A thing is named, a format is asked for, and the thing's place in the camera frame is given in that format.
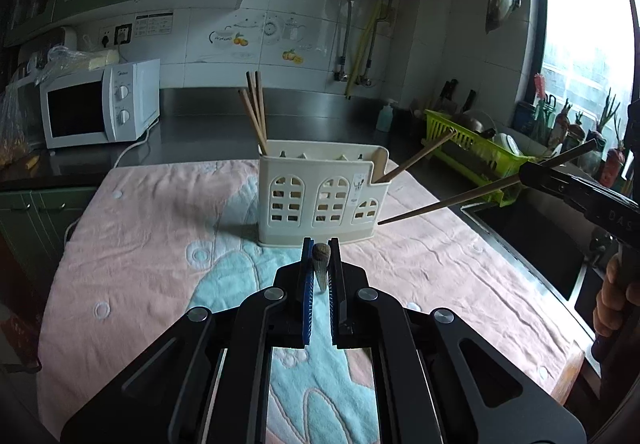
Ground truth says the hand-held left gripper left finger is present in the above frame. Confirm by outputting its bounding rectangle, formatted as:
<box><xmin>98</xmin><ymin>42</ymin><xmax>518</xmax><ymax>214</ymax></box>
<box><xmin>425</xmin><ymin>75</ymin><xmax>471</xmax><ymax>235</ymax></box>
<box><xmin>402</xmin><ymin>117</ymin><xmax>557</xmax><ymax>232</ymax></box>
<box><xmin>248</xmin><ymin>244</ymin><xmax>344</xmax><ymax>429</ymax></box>
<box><xmin>60</xmin><ymin>237</ymin><xmax>317</xmax><ymax>444</ymax></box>

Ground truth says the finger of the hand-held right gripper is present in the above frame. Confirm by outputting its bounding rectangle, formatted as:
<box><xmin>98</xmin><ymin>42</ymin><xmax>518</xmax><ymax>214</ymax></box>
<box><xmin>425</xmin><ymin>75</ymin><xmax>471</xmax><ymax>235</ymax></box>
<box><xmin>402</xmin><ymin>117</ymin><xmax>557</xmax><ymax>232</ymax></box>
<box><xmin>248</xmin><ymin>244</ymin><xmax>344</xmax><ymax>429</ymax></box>
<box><xmin>517</xmin><ymin>159</ymin><xmax>597</xmax><ymax>213</ymax></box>

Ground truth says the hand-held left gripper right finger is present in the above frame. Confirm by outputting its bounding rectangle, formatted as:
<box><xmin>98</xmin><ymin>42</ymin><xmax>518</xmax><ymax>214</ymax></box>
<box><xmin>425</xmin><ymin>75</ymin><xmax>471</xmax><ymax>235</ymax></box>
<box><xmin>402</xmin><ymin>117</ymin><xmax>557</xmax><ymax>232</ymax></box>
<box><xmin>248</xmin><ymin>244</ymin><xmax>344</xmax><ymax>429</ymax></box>
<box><xmin>328</xmin><ymin>237</ymin><xmax>587</xmax><ymax>444</ymax></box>

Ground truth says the wooden chopstick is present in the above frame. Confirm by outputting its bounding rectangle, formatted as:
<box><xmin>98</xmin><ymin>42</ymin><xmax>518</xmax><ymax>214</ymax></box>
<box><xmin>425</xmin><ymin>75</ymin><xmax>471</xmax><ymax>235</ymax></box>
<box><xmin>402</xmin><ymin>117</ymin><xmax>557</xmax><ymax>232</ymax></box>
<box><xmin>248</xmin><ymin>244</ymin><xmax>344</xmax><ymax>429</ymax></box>
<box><xmin>255</xmin><ymin>70</ymin><xmax>269</xmax><ymax>145</ymax></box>
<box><xmin>377</xmin><ymin>138</ymin><xmax>607</xmax><ymax>226</ymax></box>
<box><xmin>245</xmin><ymin>72</ymin><xmax>267</xmax><ymax>147</ymax></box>
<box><xmin>311</xmin><ymin>244</ymin><xmax>331</xmax><ymax>297</ymax></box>
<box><xmin>374</xmin><ymin>129</ymin><xmax>457</xmax><ymax>184</ymax></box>
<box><xmin>238</xmin><ymin>88</ymin><xmax>268</xmax><ymax>155</ymax></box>

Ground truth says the white utensil holder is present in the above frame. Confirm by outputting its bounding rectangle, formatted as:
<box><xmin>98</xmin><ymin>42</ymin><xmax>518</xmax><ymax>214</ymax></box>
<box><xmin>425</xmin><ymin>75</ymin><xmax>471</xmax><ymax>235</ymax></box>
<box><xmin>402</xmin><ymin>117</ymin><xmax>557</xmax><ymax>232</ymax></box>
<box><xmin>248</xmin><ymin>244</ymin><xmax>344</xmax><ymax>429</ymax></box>
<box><xmin>257</xmin><ymin>139</ymin><xmax>389</xmax><ymax>247</ymax></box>

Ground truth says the person's right hand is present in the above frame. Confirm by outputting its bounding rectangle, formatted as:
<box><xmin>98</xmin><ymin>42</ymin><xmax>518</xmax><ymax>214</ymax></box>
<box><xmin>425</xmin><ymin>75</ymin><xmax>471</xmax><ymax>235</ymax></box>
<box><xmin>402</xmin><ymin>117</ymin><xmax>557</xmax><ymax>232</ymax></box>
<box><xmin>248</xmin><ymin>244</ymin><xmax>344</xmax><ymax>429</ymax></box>
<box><xmin>593</xmin><ymin>257</ymin><xmax>631</xmax><ymax>340</ymax></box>

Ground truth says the row of sprouting vegetables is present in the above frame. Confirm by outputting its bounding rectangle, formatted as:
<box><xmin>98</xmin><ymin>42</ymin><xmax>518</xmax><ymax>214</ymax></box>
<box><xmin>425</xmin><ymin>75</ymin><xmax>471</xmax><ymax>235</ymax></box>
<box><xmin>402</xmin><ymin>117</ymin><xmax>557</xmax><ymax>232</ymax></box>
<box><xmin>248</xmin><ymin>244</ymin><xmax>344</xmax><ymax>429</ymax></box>
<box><xmin>537</xmin><ymin>87</ymin><xmax>637</xmax><ymax>186</ymax></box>

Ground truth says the white bowl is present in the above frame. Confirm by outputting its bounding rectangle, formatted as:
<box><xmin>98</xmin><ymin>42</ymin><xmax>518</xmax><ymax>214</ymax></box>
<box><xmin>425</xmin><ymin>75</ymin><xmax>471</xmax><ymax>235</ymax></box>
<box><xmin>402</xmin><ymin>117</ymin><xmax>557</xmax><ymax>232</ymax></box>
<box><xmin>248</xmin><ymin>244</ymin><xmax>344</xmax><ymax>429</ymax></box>
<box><xmin>492</xmin><ymin>131</ymin><xmax>524</xmax><ymax>158</ymax></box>

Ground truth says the steel sink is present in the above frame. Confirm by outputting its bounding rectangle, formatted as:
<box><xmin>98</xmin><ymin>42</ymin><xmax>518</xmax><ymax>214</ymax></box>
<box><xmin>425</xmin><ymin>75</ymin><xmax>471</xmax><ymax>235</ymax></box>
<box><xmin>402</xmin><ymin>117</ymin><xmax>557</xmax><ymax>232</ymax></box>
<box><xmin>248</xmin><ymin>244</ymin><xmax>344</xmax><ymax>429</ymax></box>
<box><xmin>460</xmin><ymin>201</ymin><xmax>597</xmax><ymax>321</ymax></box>

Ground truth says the dark cup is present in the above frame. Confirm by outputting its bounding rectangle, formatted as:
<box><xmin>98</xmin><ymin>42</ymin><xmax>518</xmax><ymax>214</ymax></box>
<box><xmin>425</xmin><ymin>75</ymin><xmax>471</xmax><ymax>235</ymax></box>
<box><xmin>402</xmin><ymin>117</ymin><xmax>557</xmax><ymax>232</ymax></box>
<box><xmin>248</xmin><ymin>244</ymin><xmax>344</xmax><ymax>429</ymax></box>
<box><xmin>517</xmin><ymin>101</ymin><xmax>539</xmax><ymax>135</ymax></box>

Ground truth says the steel pot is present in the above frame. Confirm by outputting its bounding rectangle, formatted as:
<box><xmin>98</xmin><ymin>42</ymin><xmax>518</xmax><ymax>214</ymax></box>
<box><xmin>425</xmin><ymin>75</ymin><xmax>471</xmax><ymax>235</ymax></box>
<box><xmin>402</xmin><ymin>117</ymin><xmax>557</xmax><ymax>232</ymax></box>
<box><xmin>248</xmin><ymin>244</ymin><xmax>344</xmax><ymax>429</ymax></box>
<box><xmin>452</xmin><ymin>111</ymin><xmax>493</xmax><ymax>136</ymax></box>

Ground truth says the green dish rack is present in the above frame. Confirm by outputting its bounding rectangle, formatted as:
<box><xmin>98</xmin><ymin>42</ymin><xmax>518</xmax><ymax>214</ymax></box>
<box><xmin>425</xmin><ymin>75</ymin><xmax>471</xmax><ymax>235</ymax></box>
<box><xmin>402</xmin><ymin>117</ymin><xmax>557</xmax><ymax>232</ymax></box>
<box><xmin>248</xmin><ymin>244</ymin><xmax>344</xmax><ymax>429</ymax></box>
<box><xmin>423</xmin><ymin>109</ymin><xmax>542</xmax><ymax>208</ymax></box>

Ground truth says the kitchen window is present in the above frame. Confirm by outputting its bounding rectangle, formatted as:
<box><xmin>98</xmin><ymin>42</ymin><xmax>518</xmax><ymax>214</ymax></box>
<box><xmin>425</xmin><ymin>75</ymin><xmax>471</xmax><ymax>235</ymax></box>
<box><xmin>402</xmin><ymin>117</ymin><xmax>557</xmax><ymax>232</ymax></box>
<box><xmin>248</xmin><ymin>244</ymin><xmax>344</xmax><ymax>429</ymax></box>
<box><xmin>540</xmin><ymin>0</ymin><xmax>640</xmax><ymax>165</ymax></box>

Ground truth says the pink floral blanket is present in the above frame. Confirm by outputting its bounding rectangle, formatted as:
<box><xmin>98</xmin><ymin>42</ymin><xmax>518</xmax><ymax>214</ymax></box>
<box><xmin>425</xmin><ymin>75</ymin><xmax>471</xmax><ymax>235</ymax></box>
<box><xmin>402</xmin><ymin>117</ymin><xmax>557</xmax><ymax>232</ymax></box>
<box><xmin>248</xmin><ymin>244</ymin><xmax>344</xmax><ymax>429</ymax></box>
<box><xmin>37</xmin><ymin>157</ymin><xmax>586</xmax><ymax>444</ymax></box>

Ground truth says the blue soap pump bottle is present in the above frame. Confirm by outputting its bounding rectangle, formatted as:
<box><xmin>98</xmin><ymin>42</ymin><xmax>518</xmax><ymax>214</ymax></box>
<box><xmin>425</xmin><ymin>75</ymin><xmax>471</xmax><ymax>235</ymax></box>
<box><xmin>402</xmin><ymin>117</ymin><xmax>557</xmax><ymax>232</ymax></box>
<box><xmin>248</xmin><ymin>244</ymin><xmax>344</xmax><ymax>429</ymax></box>
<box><xmin>376</xmin><ymin>98</ymin><xmax>399</xmax><ymax>133</ymax></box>

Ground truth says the grey metal pipe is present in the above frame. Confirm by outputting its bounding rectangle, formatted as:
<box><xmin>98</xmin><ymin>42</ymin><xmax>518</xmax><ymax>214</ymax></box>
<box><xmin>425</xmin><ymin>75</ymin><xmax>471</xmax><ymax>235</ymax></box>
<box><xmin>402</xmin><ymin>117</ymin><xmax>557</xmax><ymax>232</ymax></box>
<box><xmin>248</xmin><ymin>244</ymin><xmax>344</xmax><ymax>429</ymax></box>
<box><xmin>362</xmin><ymin>0</ymin><xmax>396</xmax><ymax>86</ymax></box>

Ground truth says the yellow gas pipe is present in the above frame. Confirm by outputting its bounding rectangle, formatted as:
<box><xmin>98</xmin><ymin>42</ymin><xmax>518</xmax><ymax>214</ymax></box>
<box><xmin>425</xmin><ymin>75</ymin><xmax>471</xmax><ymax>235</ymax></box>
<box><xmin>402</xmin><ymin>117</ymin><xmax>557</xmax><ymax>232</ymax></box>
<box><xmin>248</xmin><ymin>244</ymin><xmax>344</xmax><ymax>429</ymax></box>
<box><xmin>345</xmin><ymin>0</ymin><xmax>384</xmax><ymax>98</ymax></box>

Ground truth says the white microwave oven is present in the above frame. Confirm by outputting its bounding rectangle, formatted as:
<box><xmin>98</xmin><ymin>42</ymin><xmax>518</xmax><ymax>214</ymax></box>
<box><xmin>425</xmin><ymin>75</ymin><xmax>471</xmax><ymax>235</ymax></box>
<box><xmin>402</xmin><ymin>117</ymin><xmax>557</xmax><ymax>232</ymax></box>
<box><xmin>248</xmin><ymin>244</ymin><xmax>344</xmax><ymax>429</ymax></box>
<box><xmin>39</xmin><ymin>58</ymin><xmax>162</xmax><ymax>150</ymax></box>

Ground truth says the teapot and fruit tile decal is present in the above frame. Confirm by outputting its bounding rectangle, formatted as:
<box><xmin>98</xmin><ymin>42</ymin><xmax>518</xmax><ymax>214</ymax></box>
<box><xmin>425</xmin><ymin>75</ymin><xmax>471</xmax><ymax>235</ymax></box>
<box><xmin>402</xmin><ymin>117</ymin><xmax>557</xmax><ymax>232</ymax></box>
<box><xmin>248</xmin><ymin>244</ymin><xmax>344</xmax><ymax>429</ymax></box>
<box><xmin>207</xmin><ymin>13</ymin><xmax>314</xmax><ymax>66</ymax></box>

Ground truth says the green base cabinet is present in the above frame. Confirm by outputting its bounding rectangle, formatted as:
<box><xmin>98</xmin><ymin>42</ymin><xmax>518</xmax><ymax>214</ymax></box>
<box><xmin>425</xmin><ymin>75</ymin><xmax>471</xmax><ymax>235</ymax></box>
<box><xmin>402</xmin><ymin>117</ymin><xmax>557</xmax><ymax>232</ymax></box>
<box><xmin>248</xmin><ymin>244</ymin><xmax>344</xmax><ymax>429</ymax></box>
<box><xmin>0</xmin><ymin>184</ymin><xmax>99</xmax><ymax>285</ymax></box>

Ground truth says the pale yellow block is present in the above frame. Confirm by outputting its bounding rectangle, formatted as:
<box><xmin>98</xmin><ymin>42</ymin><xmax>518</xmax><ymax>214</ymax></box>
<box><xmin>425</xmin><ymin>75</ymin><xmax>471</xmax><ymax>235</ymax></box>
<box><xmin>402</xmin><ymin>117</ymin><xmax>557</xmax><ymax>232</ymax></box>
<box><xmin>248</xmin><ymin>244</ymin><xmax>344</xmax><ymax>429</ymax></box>
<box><xmin>75</xmin><ymin>49</ymin><xmax>121</xmax><ymax>72</ymax></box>

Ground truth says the clear bag of food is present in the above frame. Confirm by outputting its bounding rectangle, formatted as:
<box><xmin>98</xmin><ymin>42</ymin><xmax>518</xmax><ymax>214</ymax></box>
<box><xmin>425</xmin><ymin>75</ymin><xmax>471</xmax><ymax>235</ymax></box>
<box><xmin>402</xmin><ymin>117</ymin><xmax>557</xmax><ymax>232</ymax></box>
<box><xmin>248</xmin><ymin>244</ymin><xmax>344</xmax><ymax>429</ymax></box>
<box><xmin>0</xmin><ymin>84</ymin><xmax>31</xmax><ymax>168</ymax></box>

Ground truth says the clear plastic bag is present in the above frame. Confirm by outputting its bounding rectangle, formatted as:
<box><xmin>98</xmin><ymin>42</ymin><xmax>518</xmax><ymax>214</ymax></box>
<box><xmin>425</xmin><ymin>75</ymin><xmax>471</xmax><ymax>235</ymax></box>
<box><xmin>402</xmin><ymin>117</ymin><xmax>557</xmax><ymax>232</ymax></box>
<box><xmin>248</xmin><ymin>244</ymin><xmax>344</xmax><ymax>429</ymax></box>
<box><xmin>37</xmin><ymin>46</ymin><xmax>93</xmax><ymax>75</ymax></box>

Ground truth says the white kitchen appliance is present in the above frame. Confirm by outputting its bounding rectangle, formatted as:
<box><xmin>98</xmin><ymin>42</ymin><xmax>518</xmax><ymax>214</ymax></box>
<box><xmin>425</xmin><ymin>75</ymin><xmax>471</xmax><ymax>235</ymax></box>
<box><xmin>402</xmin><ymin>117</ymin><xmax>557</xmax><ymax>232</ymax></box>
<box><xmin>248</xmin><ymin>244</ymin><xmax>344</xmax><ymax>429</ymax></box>
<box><xmin>50</xmin><ymin>26</ymin><xmax>77</xmax><ymax>56</ymax></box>

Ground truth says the white microwave cable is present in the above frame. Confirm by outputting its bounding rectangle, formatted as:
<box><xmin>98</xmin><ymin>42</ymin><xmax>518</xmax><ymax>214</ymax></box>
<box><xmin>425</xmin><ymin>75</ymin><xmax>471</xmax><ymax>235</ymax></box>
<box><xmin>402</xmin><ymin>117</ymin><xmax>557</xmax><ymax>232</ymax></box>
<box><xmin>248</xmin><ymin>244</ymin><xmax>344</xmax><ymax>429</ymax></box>
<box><xmin>64</xmin><ymin>117</ymin><xmax>161</xmax><ymax>245</ymax></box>

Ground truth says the grey flexible hose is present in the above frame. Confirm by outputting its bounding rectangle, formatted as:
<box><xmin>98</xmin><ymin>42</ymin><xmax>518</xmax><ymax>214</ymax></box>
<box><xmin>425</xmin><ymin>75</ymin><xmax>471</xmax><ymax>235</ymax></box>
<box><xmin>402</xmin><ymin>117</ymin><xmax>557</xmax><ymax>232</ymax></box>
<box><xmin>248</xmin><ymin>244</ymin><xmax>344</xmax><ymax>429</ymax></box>
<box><xmin>335</xmin><ymin>0</ymin><xmax>352</xmax><ymax>81</ymax></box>

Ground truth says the white wall label sheet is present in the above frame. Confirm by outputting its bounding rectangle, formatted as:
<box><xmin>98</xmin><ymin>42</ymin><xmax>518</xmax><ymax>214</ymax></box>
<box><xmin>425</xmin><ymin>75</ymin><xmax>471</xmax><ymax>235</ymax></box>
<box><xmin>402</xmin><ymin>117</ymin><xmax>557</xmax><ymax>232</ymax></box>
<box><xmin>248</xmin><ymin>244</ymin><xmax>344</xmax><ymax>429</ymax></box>
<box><xmin>135</xmin><ymin>12</ymin><xmax>175</xmax><ymax>38</ymax></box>

